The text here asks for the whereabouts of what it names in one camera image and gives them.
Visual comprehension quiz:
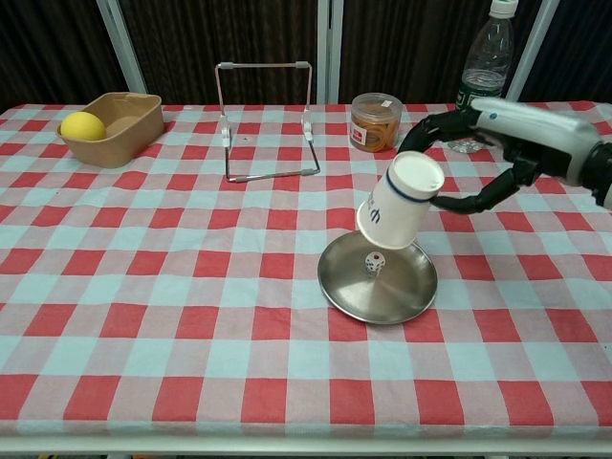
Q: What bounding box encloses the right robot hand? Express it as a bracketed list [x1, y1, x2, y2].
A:
[399, 98, 603, 214]

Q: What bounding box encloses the white paper cup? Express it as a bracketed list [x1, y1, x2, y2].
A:
[355, 150, 447, 251]

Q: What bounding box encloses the small white die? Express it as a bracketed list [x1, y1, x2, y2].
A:
[363, 251, 387, 277]

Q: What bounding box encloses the dark corrugated partition panel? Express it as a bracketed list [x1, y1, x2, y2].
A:
[517, 0, 612, 104]
[0, 0, 129, 112]
[338, 0, 528, 105]
[118, 0, 320, 105]

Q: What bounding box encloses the clear plastic water bottle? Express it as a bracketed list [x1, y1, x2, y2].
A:
[448, 0, 517, 155]

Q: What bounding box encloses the clear jar of rubber bands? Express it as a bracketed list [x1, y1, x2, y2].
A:
[349, 92, 404, 155]

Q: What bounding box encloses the round steel plate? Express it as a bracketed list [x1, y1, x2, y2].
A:
[317, 229, 439, 326]

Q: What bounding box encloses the red white checkered tablecloth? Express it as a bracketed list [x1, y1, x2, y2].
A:
[0, 100, 612, 439]

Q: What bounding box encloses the brown paper food box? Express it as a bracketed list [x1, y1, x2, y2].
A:
[55, 91, 165, 169]

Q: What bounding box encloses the yellow ball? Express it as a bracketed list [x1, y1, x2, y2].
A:
[59, 111, 107, 142]

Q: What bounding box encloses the grey metal partition post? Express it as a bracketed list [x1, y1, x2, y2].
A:
[316, 0, 345, 105]
[95, 0, 148, 96]
[503, 0, 561, 104]

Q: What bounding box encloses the metal wire stand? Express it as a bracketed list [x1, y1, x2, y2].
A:
[214, 60, 322, 185]

